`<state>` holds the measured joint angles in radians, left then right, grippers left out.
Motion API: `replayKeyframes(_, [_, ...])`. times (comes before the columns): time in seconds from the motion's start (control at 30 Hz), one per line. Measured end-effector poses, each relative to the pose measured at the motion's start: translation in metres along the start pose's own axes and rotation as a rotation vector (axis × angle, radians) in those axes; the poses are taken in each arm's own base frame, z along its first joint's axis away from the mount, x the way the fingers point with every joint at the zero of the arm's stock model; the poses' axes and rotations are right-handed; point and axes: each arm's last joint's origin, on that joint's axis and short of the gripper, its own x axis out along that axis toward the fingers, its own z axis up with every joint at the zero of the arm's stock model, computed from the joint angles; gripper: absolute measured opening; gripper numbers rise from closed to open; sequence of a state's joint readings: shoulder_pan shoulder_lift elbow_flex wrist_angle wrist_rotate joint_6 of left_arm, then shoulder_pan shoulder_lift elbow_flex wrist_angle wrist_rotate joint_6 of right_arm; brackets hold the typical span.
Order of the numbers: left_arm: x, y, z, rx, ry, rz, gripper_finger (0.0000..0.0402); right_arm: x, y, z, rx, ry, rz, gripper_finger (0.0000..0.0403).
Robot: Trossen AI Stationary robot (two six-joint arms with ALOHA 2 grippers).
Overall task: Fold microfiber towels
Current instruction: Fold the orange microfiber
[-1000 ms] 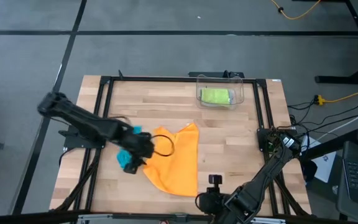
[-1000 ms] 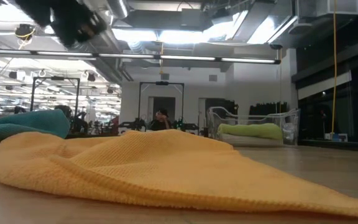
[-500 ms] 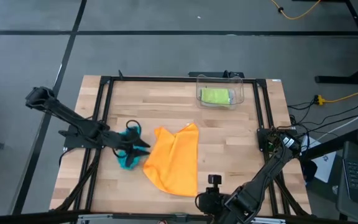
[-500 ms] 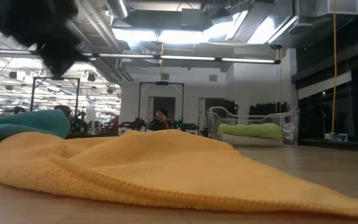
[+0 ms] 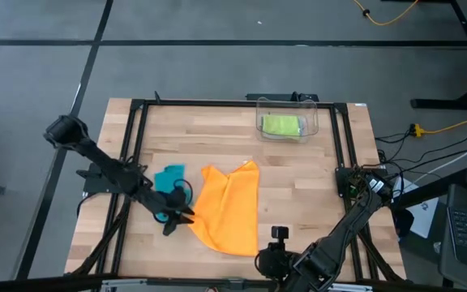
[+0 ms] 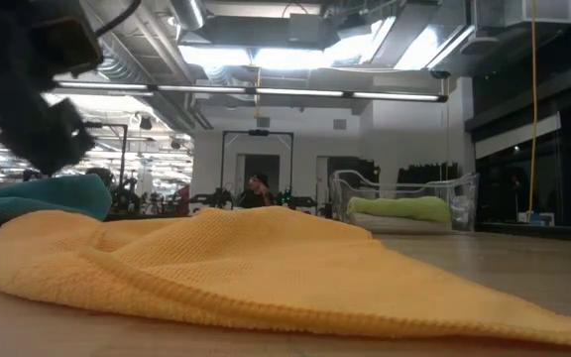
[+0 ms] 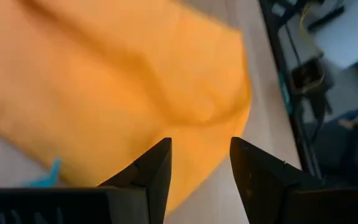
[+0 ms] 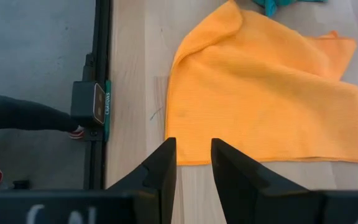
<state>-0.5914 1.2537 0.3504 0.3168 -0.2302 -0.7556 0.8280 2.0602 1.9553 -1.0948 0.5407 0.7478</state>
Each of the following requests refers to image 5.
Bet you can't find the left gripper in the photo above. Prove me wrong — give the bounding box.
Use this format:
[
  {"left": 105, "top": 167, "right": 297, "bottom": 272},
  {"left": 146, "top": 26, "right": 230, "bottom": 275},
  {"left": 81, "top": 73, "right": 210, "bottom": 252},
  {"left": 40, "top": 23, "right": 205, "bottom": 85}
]
[{"left": 154, "top": 188, "right": 196, "bottom": 225}]

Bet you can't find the teal microfiber towel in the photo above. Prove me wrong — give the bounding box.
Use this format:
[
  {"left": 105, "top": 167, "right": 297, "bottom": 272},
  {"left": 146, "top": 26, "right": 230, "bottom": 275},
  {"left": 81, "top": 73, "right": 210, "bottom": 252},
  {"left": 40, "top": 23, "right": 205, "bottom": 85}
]
[{"left": 153, "top": 164, "right": 194, "bottom": 224}]

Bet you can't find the orange microfiber towel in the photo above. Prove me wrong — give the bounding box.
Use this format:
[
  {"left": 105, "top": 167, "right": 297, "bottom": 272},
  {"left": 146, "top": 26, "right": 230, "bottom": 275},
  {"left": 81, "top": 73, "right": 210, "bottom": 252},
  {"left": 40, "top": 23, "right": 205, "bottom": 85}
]
[{"left": 188, "top": 160, "right": 261, "bottom": 257}]

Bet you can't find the lime green microfiber towel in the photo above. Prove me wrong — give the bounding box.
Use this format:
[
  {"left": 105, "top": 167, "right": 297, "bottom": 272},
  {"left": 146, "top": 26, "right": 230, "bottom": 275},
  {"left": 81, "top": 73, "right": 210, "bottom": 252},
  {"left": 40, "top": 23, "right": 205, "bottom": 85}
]
[{"left": 260, "top": 114, "right": 302, "bottom": 141}]

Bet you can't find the black front crossbar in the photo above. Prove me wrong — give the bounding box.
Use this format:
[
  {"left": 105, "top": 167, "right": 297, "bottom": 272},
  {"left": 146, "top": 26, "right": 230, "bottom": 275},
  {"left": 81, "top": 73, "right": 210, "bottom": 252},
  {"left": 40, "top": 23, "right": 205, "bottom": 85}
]
[{"left": 0, "top": 274, "right": 467, "bottom": 292}]

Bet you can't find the clear plastic bin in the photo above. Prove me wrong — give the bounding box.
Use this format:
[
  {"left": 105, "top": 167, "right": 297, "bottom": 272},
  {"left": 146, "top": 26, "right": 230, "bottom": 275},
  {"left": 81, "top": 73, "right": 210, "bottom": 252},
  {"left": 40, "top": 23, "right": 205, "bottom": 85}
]
[{"left": 255, "top": 96, "right": 319, "bottom": 144}]

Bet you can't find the white paper sheet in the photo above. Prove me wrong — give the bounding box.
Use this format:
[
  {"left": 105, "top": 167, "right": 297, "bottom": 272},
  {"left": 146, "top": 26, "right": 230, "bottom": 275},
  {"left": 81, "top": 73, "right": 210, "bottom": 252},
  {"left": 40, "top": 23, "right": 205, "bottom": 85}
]
[{"left": 393, "top": 177, "right": 440, "bottom": 239}]

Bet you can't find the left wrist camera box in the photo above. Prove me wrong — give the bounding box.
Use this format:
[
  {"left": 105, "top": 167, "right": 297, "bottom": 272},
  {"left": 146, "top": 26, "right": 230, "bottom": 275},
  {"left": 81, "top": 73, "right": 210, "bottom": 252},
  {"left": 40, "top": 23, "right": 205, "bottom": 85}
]
[{"left": 161, "top": 218, "right": 180, "bottom": 238}]

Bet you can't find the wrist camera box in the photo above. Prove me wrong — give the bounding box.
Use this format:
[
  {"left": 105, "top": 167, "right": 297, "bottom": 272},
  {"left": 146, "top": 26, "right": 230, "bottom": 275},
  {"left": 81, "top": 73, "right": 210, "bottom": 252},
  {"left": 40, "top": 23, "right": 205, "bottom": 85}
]
[
  {"left": 161, "top": 218, "right": 180, "bottom": 238},
  {"left": 271, "top": 225, "right": 290, "bottom": 244}
]

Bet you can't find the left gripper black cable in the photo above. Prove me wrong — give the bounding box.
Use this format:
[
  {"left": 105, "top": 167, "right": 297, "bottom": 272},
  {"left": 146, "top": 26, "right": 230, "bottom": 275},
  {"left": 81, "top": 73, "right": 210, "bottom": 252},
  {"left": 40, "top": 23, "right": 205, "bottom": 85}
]
[{"left": 154, "top": 177, "right": 195, "bottom": 225}]

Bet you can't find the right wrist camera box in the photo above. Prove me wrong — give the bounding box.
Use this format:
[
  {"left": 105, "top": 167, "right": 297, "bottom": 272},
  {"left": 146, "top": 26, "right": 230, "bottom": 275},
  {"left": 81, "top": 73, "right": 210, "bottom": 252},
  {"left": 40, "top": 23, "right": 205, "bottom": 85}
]
[{"left": 271, "top": 225, "right": 290, "bottom": 244}]

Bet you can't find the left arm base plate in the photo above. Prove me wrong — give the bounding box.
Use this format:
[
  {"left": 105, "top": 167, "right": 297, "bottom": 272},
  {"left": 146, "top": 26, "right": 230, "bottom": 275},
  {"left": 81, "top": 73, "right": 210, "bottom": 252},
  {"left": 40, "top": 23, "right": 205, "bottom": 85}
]
[{"left": 75, "top": 161, "right": 137, "bottom": 195}]

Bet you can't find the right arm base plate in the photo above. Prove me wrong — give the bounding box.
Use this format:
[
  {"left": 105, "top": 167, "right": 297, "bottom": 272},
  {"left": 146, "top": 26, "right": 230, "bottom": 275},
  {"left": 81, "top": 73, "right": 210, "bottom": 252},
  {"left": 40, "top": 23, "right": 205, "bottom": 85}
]
[{"left": 334, "top": 165, "right": 388, "bottom": 200}]

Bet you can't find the black aluminium table frame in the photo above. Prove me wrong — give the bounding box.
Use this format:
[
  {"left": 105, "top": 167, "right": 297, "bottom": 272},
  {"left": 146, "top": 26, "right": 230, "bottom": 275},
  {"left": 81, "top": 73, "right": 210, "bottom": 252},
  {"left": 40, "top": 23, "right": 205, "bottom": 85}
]
[{"left": 71, "top": 98, "right": 405, "bottom": 284}]

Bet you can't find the yellow power plug cable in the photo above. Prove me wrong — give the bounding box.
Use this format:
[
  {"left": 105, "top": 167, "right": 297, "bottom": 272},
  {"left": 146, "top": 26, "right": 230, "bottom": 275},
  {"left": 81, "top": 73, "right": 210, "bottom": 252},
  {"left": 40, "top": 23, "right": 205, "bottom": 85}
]
[{"left": 409, "top": 118, "right": 467, "bottom": 137}]

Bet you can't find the white cable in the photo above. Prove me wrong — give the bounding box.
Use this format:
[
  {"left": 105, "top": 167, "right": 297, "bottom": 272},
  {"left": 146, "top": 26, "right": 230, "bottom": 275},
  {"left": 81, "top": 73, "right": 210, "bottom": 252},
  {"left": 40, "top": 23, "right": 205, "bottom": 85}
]
[{"left": 413, "top": 135, "right": 467, "bottom": 184}]

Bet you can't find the black desk frame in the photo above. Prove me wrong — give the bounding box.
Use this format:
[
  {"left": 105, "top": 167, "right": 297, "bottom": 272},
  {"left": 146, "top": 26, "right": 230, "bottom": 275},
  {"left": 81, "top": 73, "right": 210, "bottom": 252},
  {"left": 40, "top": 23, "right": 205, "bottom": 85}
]
[{"left": 410, "top": 0, "right": 467, "bottom": 110}]

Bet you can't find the yellow floor cable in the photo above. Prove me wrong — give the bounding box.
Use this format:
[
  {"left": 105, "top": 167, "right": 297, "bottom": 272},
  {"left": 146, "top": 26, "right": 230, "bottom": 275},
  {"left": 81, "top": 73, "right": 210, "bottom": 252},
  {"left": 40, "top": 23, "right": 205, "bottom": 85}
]
[{"left": 353, "top": 0, "right": 421, "bottom": 27}]

